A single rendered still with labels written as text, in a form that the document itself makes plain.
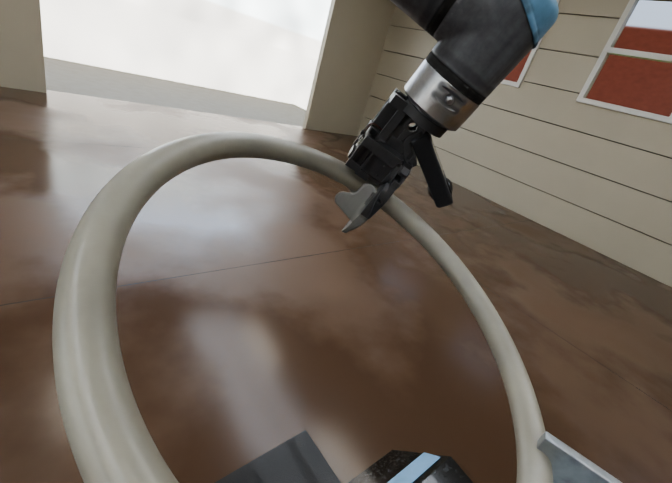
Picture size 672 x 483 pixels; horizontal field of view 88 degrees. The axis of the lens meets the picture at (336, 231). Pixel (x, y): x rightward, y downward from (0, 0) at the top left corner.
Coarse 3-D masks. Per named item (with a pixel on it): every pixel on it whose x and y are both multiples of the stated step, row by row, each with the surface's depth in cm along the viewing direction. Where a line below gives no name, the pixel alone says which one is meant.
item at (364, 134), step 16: (400, 96) 44; (384, 112) 47; (400, 112) 45; (416, 112) 43; (368, 128) 48; (384, 128) 46; (400, 128) 47; (416, 128) 47; (432, 128) 44; (352, 144) 54; (368, 144) 46; (384, 144) 47; (400, 144) 48; (352, 160) 48; (368, 160) 48; (384, 160) 47; (400, 160) 47; (416, 160) 49; (368, 176) 49; (384, 176) 49
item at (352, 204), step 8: (368, 184) 50; (344, 192) 51; (360, 192) 51; (368, 192) 51; (376, 192) 50; (336, 200) 52; (344, 200) 51; (352, 200) 51; (360, 200) 51; (368, 200) 51; (344, 208) 52; (352, 208) 52; (360, 208) 52; (352, 216) 52; (360, 216) 51; (352, 224) 53; (360, 224) 53; (344, 232) 55
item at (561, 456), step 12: (540, 444) 33; (552, 444) 33; (564, 444) 33; (552, 456) 33; (564, 456) 32; (576, 456) 32; (552, 468) 33; (564, 468) 33; (576, 468) 32; (588, 468) 32; (600, 468) 32; (564, 480) 33; (576, 480) 32; (588, 480) 32; (600, 480) 31; (612, 480) 31
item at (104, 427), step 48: (192, 144) 34; (240, 144) 39; (288, 144) 45; (144, 192) 27; (96, 240) 22; (432, 240) 53; (96, 288) 20; (480, 288) 49; (96, 336) 19; (96, 384) 17; (528, 384) 40; (96, 432) 16; (144, 432) 17; (528, 432) 35; (96, 480) 15; (144, 480) 16; (528, 480) 31
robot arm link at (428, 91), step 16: (416, 80) 43; (432, 80) 41; (416, 96) 42; (432, 96) 41; (448, 96) 40; (464, 96) 40; (432, 112) 42; (448, 112) 42; (464, 112) 42; (448, 128) 43
